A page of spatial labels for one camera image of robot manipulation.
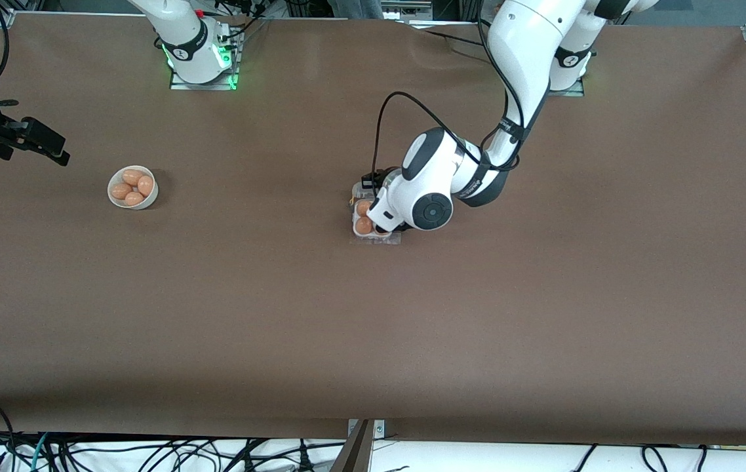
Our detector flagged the clear plastic egg box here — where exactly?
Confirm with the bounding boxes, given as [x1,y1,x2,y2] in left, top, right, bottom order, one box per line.
[350,184,403,240]

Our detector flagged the white round bowl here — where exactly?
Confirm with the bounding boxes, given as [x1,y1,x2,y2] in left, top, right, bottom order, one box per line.
[108,165,159,210]

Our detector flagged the person legs blue jeans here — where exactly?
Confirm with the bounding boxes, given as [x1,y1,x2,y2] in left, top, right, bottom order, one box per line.
[330,0,383,19]

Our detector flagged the dark metal pole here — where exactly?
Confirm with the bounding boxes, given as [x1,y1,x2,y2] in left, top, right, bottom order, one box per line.
[330,420,374,472]

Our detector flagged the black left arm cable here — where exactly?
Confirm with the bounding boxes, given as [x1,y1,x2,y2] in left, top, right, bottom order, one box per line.
[371,0,532,173]

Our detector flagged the teal cable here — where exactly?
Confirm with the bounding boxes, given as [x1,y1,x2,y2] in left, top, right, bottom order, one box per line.
[31,433,51,472]

